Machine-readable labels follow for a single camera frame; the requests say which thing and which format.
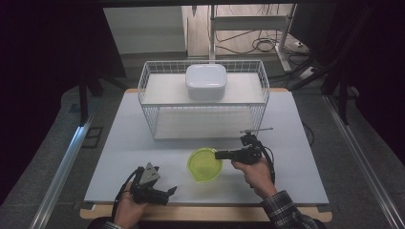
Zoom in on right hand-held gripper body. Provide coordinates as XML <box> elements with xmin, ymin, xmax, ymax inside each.
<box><xmin>238</xmin><ymin>127</ymin><xmax>274</xmax><ymax>166</ymax></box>

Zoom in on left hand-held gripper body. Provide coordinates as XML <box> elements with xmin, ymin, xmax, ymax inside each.
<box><xmin>130</xmin><ymin>161</ymin><xmax>170</xmax><ymax>206</ymax></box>

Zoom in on green round plastic container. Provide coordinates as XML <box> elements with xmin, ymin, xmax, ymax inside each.
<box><xmin>186</xmin><ymin>147</ymin><xmax>224</xmax><ymax>184</ymax></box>

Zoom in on white wire shelf rack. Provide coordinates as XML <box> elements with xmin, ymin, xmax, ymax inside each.
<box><xmin>137</xmin><ymin>59</ymin><xmax>270</xmax><ymax>141</ymax></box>

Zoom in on clear square plastic container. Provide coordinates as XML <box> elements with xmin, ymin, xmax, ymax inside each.
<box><xmin>184</xmin><ymin>63</ymin><xmax>228</xmax><ymax>102</ymax></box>

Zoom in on person's right hand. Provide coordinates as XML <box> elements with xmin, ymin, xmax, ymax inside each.
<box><xmin>231</xmin><ymin>156</ymin><xmax>279</xmax><ymax>200</ymax></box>

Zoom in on person's left hand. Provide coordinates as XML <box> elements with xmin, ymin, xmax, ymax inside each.
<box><xmin>113</xmin><ymin>190</ymin><xmax>149</xmax><ymax>228</ymax></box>

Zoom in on white power strip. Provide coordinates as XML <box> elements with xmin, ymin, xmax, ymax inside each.
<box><xmin>298</xmin><ymin>66</ymin><xmax>317</xmax><ymax>80</ymax></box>

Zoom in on black metal stand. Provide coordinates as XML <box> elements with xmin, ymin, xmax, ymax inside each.
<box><xmin>77</xmin><ymin>71</ymin><xmax>130</xmax><ymax>126</ymax></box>

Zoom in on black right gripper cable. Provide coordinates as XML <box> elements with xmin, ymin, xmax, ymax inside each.
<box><xmin>250</xmin><ymin>134</ymin><xmax>277</xmax><ymax>186</ymax></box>

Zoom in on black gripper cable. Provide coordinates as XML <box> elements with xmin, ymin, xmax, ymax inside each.
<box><xmin>250</xmin><ymin>134</ymin><xmax>277</xmax><ymax>186</ymax></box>
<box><xmin>112</xmin><ymin>166</ymin><xmax>141</xmax><ymax>221</ymax></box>

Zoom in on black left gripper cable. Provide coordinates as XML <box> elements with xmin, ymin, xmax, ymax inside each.
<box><xmin>112</xmin><ymin>166</ymin><xmax>141</xmax><ymax>221</ymax></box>

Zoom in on thin black table cable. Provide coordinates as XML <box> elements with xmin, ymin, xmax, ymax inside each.
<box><xmin>301</xmin><ymin>121</ymin><xmax>316</xmax><ymax>148</ymax></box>

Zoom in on aluminium floor rail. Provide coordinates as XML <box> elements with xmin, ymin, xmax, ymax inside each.
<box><xmin>29</xmin><ymin>114</ymin><xmax>95</xmax><ymax>229</ymax></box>
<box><xmin>322</xmin><ymin>94</ymin><xmax>405</xmax><ymax>229</ymax></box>

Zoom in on tangle of black floor cables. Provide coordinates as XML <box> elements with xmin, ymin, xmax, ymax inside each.
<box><xmin>215</xmin><ymin>29</ymin><xmax>289</xmax><ymax>55</ymax></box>

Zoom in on white metal desk frame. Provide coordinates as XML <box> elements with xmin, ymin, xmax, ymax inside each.
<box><xmin>208</xmin><ymin>4</ymin><xmax>298</xmax><ymax>73</ymax></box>

